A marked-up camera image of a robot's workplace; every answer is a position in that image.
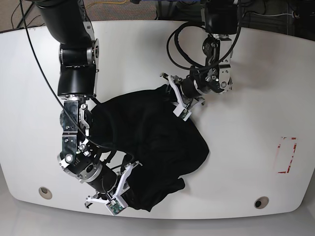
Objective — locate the red tape rectangle marking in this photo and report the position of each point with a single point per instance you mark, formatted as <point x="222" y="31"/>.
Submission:
<point x="285" y="154"/>

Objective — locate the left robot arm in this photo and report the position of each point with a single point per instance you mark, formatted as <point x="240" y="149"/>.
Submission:
<point x="221" y="20"/>

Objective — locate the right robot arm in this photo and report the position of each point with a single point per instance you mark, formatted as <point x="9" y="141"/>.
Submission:
<point x="81" y="157"/>

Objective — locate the left table cable grommet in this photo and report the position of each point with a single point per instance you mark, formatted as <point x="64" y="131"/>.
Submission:
<point x="45" y="193"/>

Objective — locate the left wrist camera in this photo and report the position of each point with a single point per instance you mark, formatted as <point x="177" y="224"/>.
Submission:
<point x="181" y="112"/>

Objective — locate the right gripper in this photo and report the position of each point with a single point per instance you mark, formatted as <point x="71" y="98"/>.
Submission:
<point x="109" y="184"/>

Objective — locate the table cable grommet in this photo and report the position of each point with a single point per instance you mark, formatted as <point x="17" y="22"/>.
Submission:
<point x="45" y="193"/>
<point x="261" y="202"/>

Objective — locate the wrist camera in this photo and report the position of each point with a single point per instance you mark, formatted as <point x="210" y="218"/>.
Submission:
<point x="181" y="112"/>
<point x="116" y="205"/>

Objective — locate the right table cable grommet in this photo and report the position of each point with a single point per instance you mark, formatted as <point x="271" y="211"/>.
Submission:
<point x="261" y="202"/>

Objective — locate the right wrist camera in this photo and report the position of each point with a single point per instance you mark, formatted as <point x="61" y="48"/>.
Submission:
<point x="116" y="205"/>

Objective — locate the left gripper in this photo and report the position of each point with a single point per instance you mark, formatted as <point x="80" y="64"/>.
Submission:
<point x="191" y="88"/>

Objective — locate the black tripod stand leg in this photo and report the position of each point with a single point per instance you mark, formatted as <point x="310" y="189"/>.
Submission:
<point x="26" y="10"/>

